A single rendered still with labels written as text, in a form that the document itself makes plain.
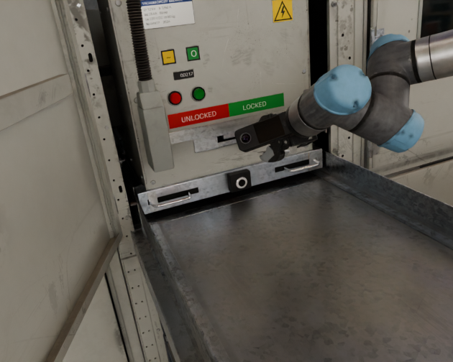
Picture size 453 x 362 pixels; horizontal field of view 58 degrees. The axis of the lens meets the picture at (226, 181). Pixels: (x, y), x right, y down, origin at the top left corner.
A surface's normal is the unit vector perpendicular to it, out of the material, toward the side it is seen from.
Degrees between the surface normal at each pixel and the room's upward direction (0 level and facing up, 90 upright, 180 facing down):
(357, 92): 60
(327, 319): 0
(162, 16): 90
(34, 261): 90
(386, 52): 38
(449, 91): 90
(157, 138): 90
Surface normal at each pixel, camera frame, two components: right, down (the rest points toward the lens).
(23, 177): 0.99, -0.10
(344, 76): 0.28, -0.18
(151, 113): 0.37, 0.32
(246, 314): -0.11, -0.92
